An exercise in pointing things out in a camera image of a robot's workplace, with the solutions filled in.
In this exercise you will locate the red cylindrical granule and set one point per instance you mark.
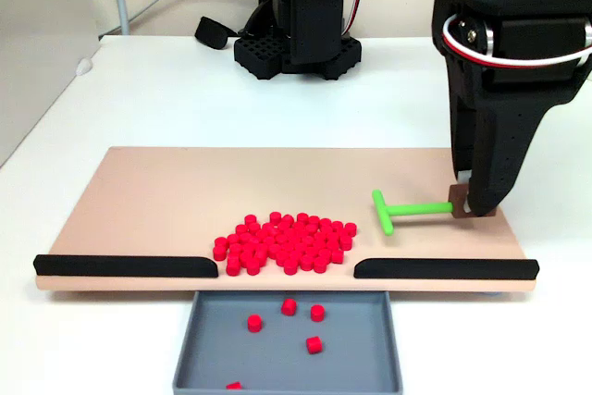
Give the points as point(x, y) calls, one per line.
point(254, 323)
point(337, 256)
point(317, 312)
point(289, 306)
point(234, 386)
point(314, 344)

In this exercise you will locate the green T-shaped pusher tool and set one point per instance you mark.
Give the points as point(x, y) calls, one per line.
point(416, 208)

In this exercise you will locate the grey partition panel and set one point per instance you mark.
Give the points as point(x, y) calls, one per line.
point(41, 43)

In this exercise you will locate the grey shallow tray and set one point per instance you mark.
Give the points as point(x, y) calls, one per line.
point(356, 358)

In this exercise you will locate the pile of red granules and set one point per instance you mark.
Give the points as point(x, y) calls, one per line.
point(287, 242)

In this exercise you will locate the black edge rail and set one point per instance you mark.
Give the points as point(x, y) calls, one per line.
point(444, 269)
point(120, 266)

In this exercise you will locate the beige rectangular board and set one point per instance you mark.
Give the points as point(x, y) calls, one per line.
point(162, 201)

